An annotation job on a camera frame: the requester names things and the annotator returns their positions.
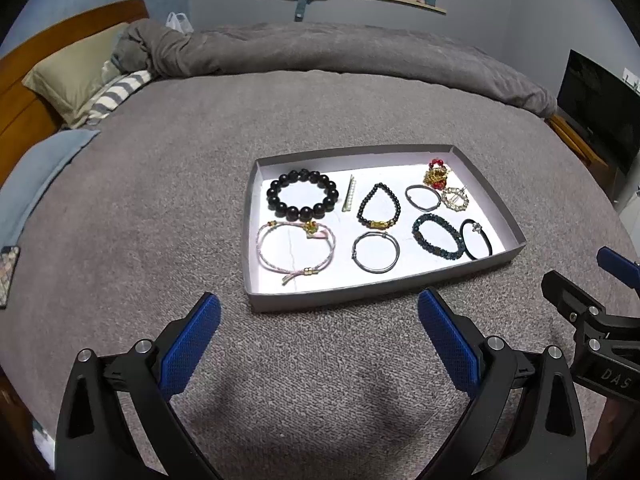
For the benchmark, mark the wooden television stand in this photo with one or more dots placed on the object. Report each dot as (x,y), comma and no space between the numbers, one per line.
(585,155)

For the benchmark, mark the phone with patterned case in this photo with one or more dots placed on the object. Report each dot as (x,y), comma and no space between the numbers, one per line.
(9,275)

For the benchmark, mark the pearl hair clip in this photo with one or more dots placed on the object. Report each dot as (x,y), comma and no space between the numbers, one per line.
(350,195)

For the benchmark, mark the blue blanket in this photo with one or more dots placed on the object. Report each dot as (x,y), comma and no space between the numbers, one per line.
(35,175)

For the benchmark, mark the grey cardboard tray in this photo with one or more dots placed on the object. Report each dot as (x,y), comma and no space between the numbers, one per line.
(335,280)

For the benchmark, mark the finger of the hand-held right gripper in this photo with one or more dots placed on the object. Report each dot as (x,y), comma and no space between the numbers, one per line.
(600,350)
(620,265)

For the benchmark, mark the white wall hook rack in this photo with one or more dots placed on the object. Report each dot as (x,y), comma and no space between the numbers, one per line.
(631,79)

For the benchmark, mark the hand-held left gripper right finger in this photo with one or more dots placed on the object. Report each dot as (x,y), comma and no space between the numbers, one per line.
(447,345)

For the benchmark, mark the grey bed blanket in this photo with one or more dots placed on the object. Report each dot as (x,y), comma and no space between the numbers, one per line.
(165,200)

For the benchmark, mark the silver bangle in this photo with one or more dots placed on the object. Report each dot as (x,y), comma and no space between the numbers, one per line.
(354,253)

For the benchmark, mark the wooden headboard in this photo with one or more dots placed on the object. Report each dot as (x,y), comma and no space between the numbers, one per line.
(20,100)

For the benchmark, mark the rolled grey duvet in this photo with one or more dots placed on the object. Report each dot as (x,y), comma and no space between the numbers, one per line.
(325,50)

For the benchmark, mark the white appliance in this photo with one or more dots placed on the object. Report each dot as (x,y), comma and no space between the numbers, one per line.
(631,217)

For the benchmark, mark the black television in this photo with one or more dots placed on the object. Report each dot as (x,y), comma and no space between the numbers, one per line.
(600,105)

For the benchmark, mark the white plastic bag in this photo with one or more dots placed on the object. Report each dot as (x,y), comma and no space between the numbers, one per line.
(178,24)

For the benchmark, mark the beige pillow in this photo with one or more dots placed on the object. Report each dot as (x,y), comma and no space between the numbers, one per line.
(70,75)

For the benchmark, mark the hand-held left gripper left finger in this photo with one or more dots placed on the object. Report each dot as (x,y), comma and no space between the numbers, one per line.
(192,345)

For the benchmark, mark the striped pillow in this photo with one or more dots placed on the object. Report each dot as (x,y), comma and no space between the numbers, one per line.
(115,92)

